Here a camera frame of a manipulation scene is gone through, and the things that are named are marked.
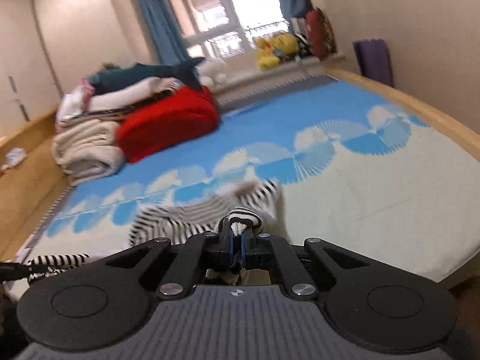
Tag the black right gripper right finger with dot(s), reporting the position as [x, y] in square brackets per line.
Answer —
[274, 254]

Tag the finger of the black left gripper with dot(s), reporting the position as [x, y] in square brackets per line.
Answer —
[14, 271]

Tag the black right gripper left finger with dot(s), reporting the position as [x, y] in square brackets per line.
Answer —
[201, 252]

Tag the black white striped garment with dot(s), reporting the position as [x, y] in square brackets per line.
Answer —
[249, 205]

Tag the blue white patterned bedsheet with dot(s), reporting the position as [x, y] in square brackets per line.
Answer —
[354, 169]

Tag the red pillow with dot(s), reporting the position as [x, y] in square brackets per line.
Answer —
[183, 116]

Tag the beige folded blanket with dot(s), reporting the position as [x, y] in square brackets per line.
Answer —
[88, 151]

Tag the white folded bedding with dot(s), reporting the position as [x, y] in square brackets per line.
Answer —
[117, 105]

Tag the white plush toy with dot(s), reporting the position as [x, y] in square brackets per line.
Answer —
[212, 72]

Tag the teal shark plush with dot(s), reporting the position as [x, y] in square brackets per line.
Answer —
[116, 79]

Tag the pink white cloth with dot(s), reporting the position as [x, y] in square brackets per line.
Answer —
[76, 102]

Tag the yellow plush toy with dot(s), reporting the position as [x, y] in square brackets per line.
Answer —
[273, 51]

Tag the blue curtain left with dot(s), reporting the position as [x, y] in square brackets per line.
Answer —
[164, 30]

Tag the dark red cushion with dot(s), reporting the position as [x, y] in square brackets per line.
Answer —
[320, 34]

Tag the wooden bed frame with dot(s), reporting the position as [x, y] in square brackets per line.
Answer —
[465, 137]

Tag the window with white frame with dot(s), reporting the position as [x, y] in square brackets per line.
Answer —
[226, 28]

